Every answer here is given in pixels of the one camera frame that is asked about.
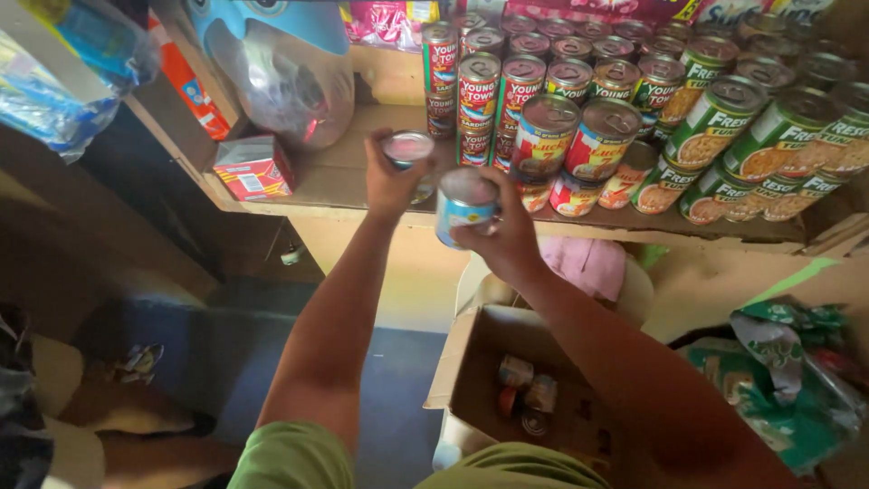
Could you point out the small white plug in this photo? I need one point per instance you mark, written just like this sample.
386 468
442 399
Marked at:
293 254

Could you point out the small red carton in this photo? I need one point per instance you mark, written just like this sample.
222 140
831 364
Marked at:
254 168

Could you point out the orange red packet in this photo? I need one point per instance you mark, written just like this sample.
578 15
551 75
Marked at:
190 88

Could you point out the red label can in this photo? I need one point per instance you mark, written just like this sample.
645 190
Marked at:
507 402

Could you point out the silver lid tin can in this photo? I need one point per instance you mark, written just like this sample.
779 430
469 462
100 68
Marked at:
407 146

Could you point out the person's left hand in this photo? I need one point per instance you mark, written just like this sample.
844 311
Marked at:
388 190

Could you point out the stack of green label cans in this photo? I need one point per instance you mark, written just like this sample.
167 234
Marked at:
753 136

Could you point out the person's left fingers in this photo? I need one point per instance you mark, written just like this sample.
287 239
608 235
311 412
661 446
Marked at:
377 146

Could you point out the open cardboard box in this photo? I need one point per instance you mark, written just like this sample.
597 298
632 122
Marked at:
475 380

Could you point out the pale label can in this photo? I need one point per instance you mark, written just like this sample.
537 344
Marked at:
543 394
516 371

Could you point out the person's right hand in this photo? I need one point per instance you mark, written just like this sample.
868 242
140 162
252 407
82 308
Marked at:
512 234

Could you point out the wooden shelf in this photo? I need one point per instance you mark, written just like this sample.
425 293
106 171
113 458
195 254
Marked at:
326 170

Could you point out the pink cloth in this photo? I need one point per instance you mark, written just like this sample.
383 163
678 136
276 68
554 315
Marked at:
585 266

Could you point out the stack of red yellow cans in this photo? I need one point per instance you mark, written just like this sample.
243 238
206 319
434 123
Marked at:
577 156

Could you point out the silver top can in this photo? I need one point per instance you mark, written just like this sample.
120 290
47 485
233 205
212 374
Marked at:
533 423

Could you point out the blue label tin can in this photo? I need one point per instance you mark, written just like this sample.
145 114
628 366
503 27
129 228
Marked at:
461 207

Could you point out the green shirt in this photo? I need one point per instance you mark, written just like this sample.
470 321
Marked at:
299 458

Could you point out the stack of red green cans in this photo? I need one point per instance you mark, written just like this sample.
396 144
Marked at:
516 81

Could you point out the dark cloth heap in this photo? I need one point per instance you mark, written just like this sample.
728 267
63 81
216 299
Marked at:
20 407

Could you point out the green printed sack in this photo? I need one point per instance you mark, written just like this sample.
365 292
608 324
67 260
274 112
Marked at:
781 387

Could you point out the clear jar with blue lid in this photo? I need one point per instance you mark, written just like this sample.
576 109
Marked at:
285 75

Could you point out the pink packets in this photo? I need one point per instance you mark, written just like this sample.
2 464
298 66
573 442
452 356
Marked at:
387 22

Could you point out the crumpled wrappers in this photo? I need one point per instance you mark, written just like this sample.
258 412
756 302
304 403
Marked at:
140 361

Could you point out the blue plastic wrapped packs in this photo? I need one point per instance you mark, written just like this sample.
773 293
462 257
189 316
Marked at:
61 75

